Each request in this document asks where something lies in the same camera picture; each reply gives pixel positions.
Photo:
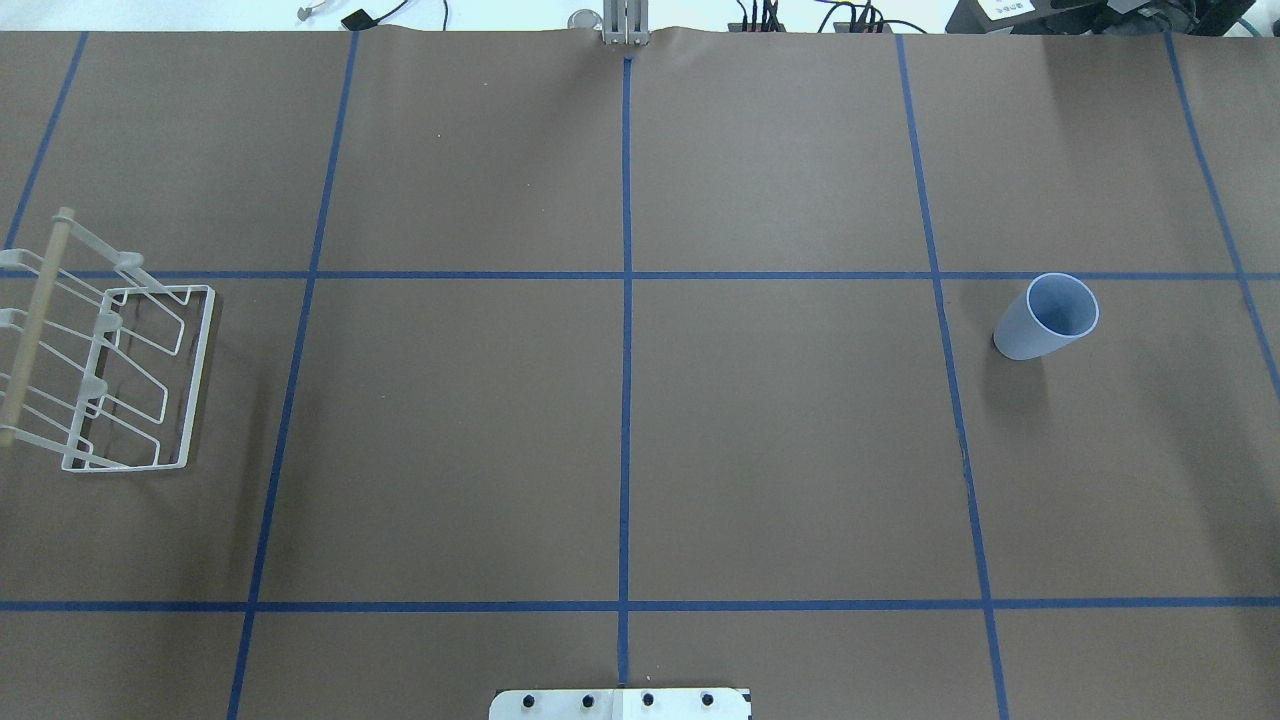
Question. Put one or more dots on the small silver tape roll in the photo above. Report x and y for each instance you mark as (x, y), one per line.
(584, 18)

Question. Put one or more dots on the aluminium frame post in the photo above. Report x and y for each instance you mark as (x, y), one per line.
(625, 22)

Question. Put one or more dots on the white wire cup holder rack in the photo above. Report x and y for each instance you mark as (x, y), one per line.
(104, 365)

